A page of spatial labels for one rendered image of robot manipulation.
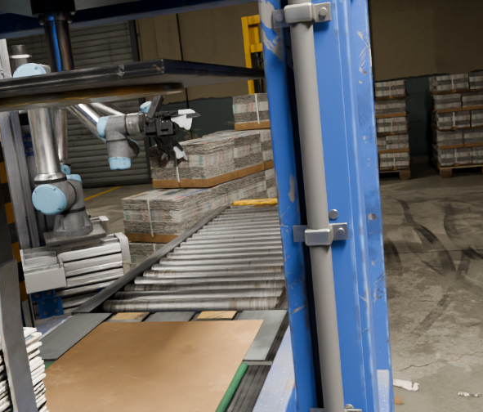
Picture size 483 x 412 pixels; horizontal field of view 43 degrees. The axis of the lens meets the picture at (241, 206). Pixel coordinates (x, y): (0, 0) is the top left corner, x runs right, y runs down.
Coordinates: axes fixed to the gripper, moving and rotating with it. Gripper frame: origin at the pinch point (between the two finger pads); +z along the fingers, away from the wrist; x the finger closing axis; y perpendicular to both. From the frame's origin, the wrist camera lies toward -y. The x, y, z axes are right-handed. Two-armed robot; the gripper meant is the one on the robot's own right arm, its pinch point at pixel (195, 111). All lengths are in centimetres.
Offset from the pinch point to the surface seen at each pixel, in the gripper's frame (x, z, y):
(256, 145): -143, 10, 5
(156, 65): 147, 21, 13
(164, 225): -80, -34, 44
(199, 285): 56, 6, 52
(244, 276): 51, 17, 51
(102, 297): 61, -19, 52
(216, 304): 70, 12, 55
